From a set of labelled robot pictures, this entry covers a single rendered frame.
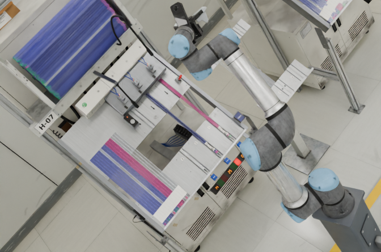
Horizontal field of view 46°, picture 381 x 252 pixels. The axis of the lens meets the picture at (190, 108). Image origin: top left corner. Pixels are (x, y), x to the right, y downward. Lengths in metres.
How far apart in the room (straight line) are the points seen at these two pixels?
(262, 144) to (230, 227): 1.44
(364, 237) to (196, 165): 0.87
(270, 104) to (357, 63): 1.88
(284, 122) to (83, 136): 1.15
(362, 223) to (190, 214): 1.07
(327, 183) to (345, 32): 1.65
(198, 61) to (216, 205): 1.48
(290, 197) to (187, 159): 0.66
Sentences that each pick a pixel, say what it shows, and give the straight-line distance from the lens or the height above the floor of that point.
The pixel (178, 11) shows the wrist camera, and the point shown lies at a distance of 1.80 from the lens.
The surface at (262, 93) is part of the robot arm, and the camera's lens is 1.68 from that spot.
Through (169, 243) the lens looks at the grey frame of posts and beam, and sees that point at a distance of 2.41.
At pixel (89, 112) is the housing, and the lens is 2.37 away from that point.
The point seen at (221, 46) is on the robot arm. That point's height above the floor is 1.47.
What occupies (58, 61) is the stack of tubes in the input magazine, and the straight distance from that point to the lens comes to 2.26.
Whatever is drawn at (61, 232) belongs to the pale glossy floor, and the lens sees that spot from 4.05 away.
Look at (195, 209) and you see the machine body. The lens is 2.86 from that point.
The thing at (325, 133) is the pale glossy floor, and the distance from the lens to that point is 3.17.
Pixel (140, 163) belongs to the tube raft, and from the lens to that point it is 2.35.
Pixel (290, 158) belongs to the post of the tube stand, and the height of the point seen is 0.01.
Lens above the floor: 2.39
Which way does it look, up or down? 37 degrees down
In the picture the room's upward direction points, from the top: 39 degrees counter-clockwise
